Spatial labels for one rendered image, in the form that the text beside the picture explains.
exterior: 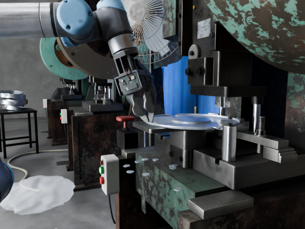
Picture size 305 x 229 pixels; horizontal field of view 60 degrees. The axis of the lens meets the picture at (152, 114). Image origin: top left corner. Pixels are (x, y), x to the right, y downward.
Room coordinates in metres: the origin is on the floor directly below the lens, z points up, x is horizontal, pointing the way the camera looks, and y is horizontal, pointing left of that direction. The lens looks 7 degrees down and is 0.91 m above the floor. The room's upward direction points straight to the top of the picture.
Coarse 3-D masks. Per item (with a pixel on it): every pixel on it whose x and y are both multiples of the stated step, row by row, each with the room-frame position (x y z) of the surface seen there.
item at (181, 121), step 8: (160, 120) 0.83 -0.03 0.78; (168, 120) 0.83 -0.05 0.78; (176, 120) 0.79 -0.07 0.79; (184, 120) 0.79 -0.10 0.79; (192, 120) 0.79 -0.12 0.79; (200, 120) 0.79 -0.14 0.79; (208, 120) 0.79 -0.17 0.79; (216, 120) 0.83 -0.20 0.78; (224, 120) 0.83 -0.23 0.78; (232, 120) 0.83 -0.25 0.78; (176, 128) 0.69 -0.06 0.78; (184, 128) 0.68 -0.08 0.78; (192, 128) 0.67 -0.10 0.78; (200, 128) 0.67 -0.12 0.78; (208, 128) 0.68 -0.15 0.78; (216, 128) 0.69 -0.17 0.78
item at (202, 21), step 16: (192, 0) 0.90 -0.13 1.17; (192, 16) 0.90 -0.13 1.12; (208, 16) 0.82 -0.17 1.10; (192, 32) 0.90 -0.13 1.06; (208, 32) 0.82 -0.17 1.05; (192, 48) 0.87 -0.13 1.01; (208, 48) 0.82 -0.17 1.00; (192, 64) 0.84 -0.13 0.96; (208, 64) 0.78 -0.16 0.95; (224, 64) 0.78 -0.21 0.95; (240, 64) 0.80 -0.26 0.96; (192, 80) 0.84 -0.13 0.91; (208, 80) 0.78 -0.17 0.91; (224, 80) 0.78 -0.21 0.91; (240, 80) 0.80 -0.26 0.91
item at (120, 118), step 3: (117, 117) 1.07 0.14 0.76; (120, 117) 1.05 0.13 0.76; (123, 117) 1.05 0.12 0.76; (126, 117) 1.06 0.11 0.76; (129, 117) 1.06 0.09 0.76; (132, 117) 1.06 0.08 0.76; (120, 120) 1.04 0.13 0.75; (123, 120) 1.04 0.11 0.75; (126, 120) 1.05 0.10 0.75; (129, 120) 1.05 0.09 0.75; (132, 120) 1.06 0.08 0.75; (126, 123) 1.07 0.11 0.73; (126, 126) 1.07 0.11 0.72
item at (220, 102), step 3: (216, 99) 0.87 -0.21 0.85; (219, 99) 0.85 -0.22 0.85; (222, 99) 0.85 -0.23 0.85; (225, 99) 0.84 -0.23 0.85; (228, 99) 0.85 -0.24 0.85; (216, 102) 0.87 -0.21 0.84; (219, 102) 0.85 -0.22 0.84; (222, 102) 0.85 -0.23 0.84; (225, 102) 0.85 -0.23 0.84; (228, 102) 0.85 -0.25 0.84; (216, 105) 0.87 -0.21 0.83; (219, 105) 0.85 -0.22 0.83; (222, 105) 0.85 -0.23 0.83; (225, 105) 0.85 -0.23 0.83; (228, 105) 0.85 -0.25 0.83
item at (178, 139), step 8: (144, 128) 0.72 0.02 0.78; (152, 128) 0.70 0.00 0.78; (160, 128) 0.70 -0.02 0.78; (168, 128) 0.71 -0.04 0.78; (176, 136) 0.80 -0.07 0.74; (184, 136) 0.76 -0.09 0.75; (192, 136) 0.76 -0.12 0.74; (200, 136) 0.77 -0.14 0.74; (176, 144) 0.80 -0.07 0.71; (184, 144) 0.76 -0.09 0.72; (192, 144) 0.76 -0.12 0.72; (200, 144) 0.77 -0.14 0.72; (168, 152) 0.82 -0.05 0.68; (176, 152) 0.80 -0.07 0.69; (184, 152) 0.76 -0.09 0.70; (176, 160) 0.80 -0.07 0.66; (184, 160) 0.76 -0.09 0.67
